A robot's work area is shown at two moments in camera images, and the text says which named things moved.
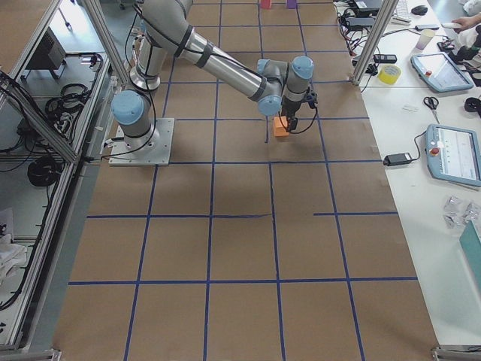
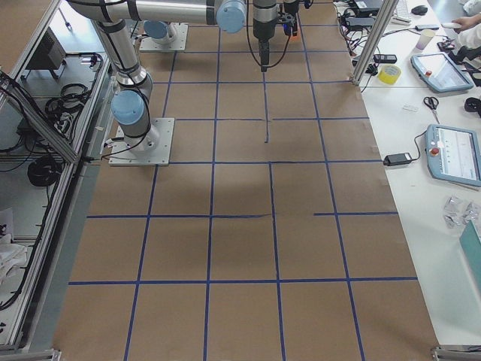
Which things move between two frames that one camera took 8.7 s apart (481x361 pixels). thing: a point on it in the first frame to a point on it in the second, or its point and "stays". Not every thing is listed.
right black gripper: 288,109 to 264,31
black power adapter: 396,159 stays
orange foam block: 279,130 to 297,38
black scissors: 432,102 stays
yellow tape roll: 389,74 stays
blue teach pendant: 440,71 stays
